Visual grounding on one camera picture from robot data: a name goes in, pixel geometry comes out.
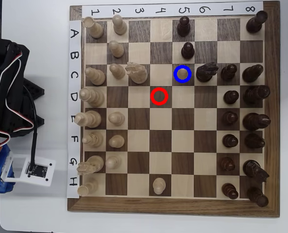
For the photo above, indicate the light wooden knight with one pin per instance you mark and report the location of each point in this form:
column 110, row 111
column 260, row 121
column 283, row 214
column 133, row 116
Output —
column 138, row 74
column 94, row 163

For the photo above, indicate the light wooden queen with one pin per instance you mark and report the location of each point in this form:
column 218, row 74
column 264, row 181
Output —
column 93, row 97

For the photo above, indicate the white paper number strip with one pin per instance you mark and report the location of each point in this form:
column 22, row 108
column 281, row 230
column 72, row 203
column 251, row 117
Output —
column 148, row 9

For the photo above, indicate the dark wooden rook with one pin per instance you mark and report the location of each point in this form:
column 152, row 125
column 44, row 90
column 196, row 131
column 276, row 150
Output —
column 257, row 196
column 255, row 23

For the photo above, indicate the light wooden king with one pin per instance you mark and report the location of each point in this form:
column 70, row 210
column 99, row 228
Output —
column 89, row 119

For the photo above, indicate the light wooden bishop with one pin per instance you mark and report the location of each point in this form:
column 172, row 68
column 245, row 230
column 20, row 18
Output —
column 94, row 140
column 96, row 76

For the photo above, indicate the light wooden rook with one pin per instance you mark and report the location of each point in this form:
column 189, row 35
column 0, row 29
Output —
column 88, row 188
column 94, row 28

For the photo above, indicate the dark wooden pawn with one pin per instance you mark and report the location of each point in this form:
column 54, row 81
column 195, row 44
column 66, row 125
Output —
column 230, row 140
column 187, row 51
column 184, row 26
column 230, row 191
column 228, row 72
column 231, row 97
column 230, row 118
column 227, row 164

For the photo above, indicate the dark wooden knight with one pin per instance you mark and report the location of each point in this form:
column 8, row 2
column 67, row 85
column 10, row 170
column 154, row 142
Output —
column 254, row 170
column 205, row 72

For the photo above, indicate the dark wooden bishop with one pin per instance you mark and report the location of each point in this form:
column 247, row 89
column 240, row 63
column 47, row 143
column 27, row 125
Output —
column 254, row 140
column 251, row 74

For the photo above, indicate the wooden chessboard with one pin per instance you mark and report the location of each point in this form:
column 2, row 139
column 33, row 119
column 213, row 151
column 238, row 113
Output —
column 139, row 206

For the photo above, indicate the dark wooden king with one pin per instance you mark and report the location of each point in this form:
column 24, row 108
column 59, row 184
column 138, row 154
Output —
column 255, row 121

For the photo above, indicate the dark wooden queen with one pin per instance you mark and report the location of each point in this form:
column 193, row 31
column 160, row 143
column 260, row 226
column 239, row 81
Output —
column 255, row 95

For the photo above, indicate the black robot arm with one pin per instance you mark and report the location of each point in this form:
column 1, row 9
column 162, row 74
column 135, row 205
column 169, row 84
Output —
column 13, row 111

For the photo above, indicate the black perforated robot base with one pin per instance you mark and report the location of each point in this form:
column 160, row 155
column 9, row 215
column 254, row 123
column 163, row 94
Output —
column 37, row 92

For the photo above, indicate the white paper letter strip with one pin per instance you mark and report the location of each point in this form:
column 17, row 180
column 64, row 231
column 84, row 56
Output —
column 73, row 43

